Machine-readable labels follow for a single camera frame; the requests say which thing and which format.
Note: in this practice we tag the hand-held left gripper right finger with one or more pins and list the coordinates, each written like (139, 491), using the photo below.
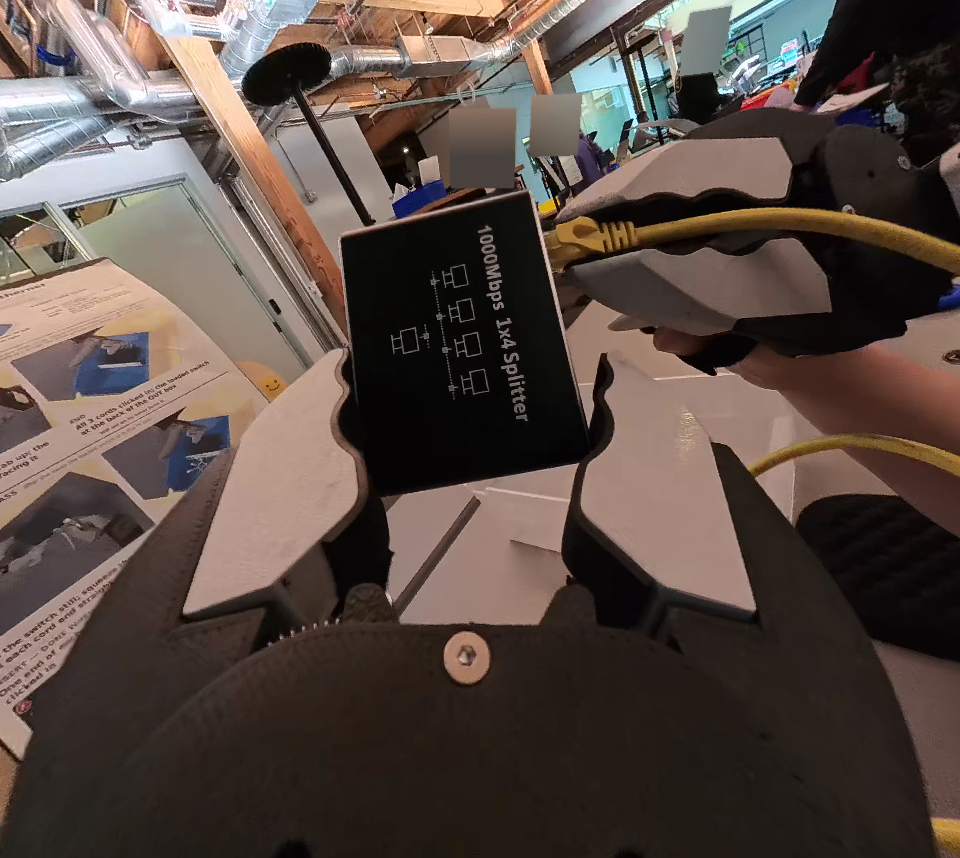
(660, 498)

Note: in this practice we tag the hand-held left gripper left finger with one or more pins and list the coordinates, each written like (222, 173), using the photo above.
(277, 498)

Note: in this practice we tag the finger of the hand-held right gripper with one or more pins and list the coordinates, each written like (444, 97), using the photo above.
(712, 288)
(697, 171)

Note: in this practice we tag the black ethernet splitter box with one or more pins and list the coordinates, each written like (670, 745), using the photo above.
(450, 348)

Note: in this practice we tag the person's right hand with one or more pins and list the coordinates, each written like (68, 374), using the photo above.
(772, 374)

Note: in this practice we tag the clear plastic container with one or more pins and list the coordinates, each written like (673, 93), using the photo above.
(525, 520)

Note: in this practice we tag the instruction poster board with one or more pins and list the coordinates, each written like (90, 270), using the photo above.
(112, 378)

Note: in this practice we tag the black mesh pad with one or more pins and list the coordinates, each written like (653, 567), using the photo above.
(885, 573)

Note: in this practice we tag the frosted glass door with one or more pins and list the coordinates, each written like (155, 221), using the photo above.
(187, 258)

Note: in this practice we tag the blue storage bin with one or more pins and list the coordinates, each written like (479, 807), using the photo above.
(416, 199)

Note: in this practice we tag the black pole with round disc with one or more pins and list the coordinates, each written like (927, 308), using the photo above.
(289, 74)

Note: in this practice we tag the small silver branch duct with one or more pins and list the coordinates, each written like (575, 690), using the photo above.
(435, 56)

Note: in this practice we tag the wooden support post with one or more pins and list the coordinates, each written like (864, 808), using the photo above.
(255, 160)

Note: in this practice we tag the round silver wall duct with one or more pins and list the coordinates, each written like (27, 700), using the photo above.
(75, 115)

